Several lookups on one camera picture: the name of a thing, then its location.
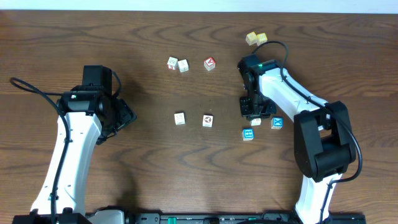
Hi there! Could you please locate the wooden block number 8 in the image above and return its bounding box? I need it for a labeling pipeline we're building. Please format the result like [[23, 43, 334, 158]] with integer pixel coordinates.
[[250, 118, 262, 126]]

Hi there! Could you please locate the wooden block blue X top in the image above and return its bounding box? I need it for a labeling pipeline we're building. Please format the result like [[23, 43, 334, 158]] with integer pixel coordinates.
[[271, 117, 284, 129]]

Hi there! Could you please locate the plain wooden block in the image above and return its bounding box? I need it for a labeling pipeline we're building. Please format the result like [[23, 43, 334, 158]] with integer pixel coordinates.
[[174, 112, 185, 125]]

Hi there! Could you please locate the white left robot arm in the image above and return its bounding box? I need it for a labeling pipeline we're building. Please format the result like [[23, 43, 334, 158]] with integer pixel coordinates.
[[13, 90, 136, 223]]

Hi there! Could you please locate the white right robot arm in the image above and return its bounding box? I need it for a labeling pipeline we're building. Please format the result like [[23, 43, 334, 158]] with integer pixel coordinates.
[[238, 55, 365, 223]]

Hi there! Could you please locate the yellow wooden block right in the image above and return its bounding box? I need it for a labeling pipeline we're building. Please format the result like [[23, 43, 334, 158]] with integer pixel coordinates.
[[257, 33, 268, 45]]

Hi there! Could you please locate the wooden block red number 3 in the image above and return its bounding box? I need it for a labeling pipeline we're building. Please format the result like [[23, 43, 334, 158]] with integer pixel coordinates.
[[167, 57, 178, 70]]

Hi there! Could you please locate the wooden block blue letter side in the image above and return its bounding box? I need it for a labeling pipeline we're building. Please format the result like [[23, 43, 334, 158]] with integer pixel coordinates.
[[177, 59, 189, 72]]

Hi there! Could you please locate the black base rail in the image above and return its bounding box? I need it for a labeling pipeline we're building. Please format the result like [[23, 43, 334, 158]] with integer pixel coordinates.
[[86, 212, 366, 224]]

